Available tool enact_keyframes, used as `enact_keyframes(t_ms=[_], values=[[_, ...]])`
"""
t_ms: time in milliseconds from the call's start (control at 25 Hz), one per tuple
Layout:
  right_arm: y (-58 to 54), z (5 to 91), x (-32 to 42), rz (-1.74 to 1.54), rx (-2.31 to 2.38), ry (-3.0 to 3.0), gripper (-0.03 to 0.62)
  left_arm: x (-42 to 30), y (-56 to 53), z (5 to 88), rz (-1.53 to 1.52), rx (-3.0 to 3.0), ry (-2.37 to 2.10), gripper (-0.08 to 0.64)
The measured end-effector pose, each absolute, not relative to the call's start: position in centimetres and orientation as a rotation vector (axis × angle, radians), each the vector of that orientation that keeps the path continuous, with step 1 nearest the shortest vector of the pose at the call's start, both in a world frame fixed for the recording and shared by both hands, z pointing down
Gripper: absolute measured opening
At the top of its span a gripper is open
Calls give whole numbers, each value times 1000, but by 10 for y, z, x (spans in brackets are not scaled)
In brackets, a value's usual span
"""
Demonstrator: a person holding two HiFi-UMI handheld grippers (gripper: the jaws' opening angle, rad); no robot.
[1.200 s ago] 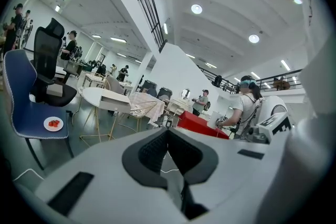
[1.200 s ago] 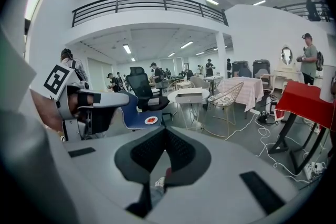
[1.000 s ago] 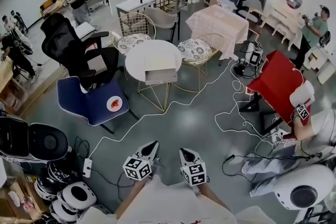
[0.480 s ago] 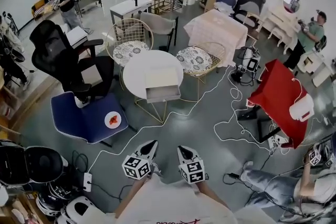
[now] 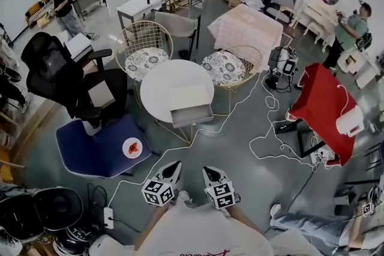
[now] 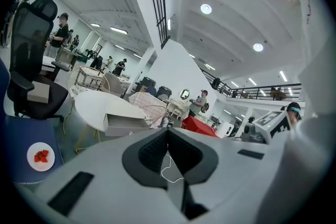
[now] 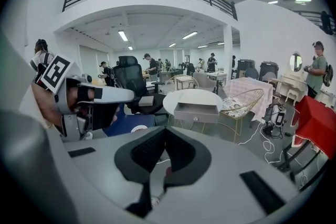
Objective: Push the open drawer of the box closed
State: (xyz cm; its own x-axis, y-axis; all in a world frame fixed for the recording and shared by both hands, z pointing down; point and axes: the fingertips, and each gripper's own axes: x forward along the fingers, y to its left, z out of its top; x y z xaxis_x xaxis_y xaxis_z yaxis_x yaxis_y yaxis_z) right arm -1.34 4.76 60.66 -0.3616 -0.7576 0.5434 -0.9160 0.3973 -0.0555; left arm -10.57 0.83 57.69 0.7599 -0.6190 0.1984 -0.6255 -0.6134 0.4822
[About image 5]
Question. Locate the grey upholstered chair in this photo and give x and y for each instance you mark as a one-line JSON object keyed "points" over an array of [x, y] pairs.
{"points": [[177, 24]]}

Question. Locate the beige flat box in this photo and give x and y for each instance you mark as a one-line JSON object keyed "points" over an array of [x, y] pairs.
{"points": [[100, 94]]}

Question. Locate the person's white shirt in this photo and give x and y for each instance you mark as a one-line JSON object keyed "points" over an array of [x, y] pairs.
{"points": [[195, 233]]}

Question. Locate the person's left shoe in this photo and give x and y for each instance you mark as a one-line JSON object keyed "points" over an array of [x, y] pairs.
{"points": [[184, 198]]}

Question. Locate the white round table gold legs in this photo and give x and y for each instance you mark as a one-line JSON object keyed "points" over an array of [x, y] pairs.
{"points": [[168, 78]]}

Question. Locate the striped cushion bench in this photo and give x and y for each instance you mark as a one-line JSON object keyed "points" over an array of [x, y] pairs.
{"points": [[37, 13]]}

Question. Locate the white flat box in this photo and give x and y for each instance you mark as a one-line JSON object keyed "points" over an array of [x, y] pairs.
{"points": [[78, 45]]}

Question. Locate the white power strip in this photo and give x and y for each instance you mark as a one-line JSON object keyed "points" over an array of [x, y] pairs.
{"points": [[109, 217], [319, 156]]}

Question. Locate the pink checked cloth table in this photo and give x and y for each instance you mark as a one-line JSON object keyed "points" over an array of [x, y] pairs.
{"points": [[246, 24]]}

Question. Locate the white plate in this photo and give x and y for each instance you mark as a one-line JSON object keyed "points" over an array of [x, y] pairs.
{"points": [[125, 151]]}

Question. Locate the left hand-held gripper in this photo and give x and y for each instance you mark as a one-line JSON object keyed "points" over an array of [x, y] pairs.
{"points": [[157, 193]]}

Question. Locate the white electric kettle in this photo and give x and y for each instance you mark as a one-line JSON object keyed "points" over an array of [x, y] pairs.
{"points": [[349, 120]]}

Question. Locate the red table with black legs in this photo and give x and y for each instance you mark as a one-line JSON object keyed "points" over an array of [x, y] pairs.
{"points": [[318, 99]]}

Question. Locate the white device with black screen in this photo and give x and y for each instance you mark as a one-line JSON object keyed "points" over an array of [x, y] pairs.
{"points": [[286, 66]]}

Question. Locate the white cloth pile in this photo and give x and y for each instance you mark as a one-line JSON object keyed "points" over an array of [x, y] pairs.
{"points": [[252, 1]]}

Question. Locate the white desk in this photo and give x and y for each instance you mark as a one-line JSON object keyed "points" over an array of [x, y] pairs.
{"points": [[135, 6]]}

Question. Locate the black open round case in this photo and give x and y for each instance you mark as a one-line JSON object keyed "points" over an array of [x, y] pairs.
{"points": [[60, 210]]}

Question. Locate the person's right forearm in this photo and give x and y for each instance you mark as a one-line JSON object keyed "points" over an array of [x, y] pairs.
{"points": [[243, 220]]}

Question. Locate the white side cabinet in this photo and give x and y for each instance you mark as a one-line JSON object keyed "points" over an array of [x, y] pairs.
{"points": [[363, 72]]}

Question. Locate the white dressing table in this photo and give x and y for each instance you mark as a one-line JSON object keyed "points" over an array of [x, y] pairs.
{"points": [[321, 9]]}

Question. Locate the blue padded chair white trim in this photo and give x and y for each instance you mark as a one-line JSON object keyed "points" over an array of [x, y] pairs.
{"points": [[90, 153]]}

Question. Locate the person's left forearm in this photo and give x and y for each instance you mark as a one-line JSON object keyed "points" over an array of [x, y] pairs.
{"points": [[148, 226]]}

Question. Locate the grey chair wooden arms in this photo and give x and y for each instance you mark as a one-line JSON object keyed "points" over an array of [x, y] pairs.
{"points": [[280, 1]]}

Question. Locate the black mesh headrest office chair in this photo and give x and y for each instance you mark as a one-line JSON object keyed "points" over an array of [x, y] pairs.
{"points": [[51, 69]]}

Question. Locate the red food pieces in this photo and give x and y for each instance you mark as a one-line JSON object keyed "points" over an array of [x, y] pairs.
{"points": [[133, 148]]}

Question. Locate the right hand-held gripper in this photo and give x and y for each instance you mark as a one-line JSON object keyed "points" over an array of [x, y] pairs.
{"points": [[220, 196]]}

